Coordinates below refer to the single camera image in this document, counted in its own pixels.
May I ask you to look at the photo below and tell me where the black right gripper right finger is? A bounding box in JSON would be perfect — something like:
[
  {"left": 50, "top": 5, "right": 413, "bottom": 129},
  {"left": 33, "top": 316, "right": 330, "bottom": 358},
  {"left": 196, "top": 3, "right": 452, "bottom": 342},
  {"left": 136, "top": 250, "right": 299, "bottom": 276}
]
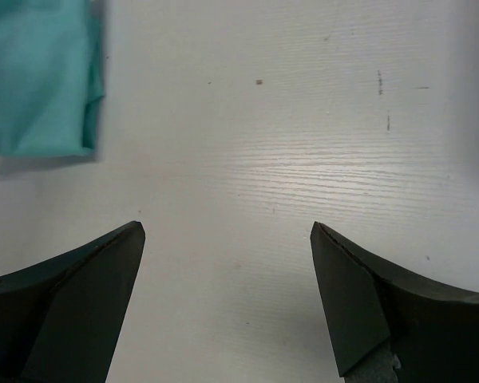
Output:
[{"left": 311, "top": 223, "right": 479, "bottom": 382}]

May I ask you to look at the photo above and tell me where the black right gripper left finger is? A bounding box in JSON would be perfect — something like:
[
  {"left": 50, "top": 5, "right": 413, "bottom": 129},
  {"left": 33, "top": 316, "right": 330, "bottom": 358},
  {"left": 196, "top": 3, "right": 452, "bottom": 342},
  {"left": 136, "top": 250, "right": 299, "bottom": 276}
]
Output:
[{"left": 0, "top": 221, "right": 145, "bottom": 382}]

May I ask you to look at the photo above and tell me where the teal green t-shirt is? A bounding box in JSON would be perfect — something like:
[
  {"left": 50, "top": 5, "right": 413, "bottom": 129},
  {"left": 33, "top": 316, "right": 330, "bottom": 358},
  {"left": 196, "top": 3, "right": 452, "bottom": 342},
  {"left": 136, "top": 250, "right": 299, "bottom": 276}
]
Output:
[{"left": 0, "top": 1, "right": 105, "bottom": 157}]

